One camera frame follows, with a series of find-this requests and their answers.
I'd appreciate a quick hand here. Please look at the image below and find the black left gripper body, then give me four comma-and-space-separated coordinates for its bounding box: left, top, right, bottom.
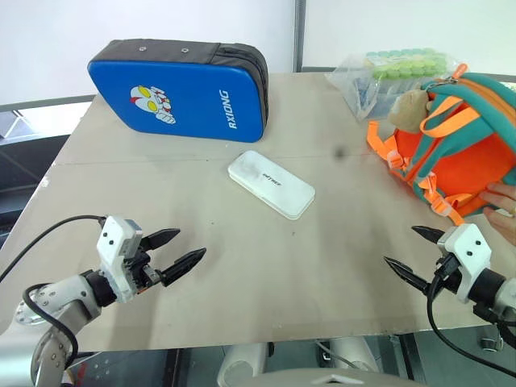
123, 238, 166, 293

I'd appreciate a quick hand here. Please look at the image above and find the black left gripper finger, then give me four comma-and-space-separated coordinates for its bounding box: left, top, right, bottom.
160, 248, 208, 287
140, 227, 181, 252

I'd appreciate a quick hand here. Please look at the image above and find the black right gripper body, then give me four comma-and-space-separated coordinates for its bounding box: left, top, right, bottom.
427, 252, 463, 298

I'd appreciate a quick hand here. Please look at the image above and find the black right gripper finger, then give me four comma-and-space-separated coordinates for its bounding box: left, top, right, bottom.
410, 225, 447, 248
383, 256, 433, 294

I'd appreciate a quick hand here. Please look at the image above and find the orange and teal backpack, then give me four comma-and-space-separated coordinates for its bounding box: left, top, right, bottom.
365, 63, 516, 227

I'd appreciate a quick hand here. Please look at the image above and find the white rectangular case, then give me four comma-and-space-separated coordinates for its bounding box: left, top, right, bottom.
227, 149, 317, 222

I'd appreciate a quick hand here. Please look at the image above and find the person's bare hand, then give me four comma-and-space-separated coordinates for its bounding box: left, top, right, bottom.
479, 181, 516, 248

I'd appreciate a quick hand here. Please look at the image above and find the white round tube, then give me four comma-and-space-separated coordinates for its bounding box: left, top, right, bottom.
328, 335, 382, 372
216, 341, 268, 387

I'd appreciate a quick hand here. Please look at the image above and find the silver round fitting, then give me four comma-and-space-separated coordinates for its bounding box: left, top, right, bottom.
15, 299, 47, 327

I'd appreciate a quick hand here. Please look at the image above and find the brown plush toy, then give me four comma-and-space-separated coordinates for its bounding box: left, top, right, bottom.
387, 88, 435, 135

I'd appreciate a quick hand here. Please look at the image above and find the blue and grey padded bag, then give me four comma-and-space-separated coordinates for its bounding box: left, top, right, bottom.
86, 38, 270, 144

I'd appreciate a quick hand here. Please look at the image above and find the clear plastic bag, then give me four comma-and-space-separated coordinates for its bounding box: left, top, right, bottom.
324, 47, 461, 122

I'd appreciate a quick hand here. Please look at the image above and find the rack of green-capped tubes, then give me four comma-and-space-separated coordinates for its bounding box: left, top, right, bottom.
364, 47, 449, 82

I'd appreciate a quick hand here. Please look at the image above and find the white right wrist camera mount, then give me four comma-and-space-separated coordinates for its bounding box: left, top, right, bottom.
436, 223, 494, 305

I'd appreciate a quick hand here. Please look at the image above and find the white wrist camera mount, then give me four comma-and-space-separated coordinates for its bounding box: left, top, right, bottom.
95, 214, 144, 303
436, 223, 494, 305

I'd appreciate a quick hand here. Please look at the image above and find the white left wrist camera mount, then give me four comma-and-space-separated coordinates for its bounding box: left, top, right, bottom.
95, 214, 144, 303

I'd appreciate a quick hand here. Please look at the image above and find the grey wall ledge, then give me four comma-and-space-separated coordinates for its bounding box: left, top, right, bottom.
0, 93, 98, 115

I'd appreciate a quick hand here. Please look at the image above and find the grey vertical post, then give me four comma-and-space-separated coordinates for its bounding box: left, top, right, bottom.
293, 0, 306, 73

